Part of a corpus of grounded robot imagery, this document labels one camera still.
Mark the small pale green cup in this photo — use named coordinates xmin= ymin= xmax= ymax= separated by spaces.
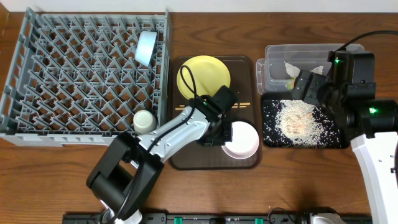
xmin=133 ymin=110 xmax=157 ymax=134

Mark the yellow round plate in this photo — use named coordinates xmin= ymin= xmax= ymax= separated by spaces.
xmin=177 ymin=55 xmax=231 ymax=100

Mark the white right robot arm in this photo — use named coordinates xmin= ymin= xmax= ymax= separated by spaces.
xmin=292 ymin=50 xmax=397 ymax=223

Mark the wooden chopstick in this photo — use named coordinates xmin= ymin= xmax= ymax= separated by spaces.
xmin=234 ymin=102 xmax=250 ymax=107
xmin=174 ymin=105 xmax=248 ymax=111

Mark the spilled rice pile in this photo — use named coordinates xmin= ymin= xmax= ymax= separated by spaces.
xmin=264 ymin=98 xmax=341 ymax=146

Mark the grey plastic dishwasher rack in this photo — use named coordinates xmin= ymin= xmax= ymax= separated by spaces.
xmin=1 ymin=9 xmax=172 ymax=147

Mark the clear plastic waste bin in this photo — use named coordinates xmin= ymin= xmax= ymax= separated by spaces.
xmin=256 ymin=43 xmax=365 ymax=95

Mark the black waste tray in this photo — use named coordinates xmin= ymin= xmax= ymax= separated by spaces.
xmin=260 ymin=91 xmax=351 ymax=149

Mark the upper wooden chopstick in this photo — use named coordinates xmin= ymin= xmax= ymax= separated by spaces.
xmin=234 ymin=102 xmax=250 ymax=107

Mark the crumpled white tissue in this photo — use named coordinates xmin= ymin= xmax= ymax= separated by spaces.
xmin=285 ymin=62 xmax=324 ymax=78

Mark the pink white bowl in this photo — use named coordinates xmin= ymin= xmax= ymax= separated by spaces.
xmin=221 ymin=121 xmax=259 ymax=159

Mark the dark brown serving tray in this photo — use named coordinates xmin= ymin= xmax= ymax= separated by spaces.
xmin=168 ymin=55 xmax=262 ymax=170

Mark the light blue bowl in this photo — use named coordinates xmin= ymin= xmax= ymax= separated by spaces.
xmin=134 ymin=31 xmax=157 ymax=67

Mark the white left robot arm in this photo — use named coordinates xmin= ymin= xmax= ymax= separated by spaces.
xmin=86 ymin=85 xmax=238 ymax=223

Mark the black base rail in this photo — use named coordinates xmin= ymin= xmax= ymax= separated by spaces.
xmin=62 ymin=212 xmax=374 ymax=224

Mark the lower wooden chopstick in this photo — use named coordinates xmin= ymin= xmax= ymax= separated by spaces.
xmin=174 ymin=105 xmax=248 ymax=111

